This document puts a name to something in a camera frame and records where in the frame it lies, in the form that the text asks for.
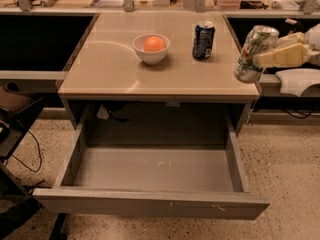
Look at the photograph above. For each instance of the white paper tag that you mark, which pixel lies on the white paper tag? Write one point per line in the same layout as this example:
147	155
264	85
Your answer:
102	113

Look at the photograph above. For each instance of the green white 7up can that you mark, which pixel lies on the green white 7up can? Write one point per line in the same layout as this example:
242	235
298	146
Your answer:
260	39

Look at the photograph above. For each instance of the white stick with black tip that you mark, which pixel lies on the white stick with black tip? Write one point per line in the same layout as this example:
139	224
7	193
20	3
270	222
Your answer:
291	21

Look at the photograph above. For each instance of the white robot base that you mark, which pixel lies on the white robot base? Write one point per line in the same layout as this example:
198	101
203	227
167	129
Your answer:
296	81

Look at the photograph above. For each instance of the orange fruit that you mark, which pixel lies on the orange fruit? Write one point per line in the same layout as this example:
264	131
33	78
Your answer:
154	44

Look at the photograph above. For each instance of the white bowl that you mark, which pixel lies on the white bowl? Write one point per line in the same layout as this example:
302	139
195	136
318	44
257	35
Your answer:
150	58

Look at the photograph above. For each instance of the blue soda can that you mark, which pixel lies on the blue soda can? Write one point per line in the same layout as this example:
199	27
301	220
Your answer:
203	40

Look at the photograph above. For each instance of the black office chair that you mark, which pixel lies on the black office chair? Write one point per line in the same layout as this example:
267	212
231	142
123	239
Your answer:
19	110

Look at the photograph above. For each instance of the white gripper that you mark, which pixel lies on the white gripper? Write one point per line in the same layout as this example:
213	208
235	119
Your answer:
313	36

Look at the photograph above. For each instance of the open grey top drawer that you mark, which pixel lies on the open grey top drawer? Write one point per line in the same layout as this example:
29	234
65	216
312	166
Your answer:
154	160

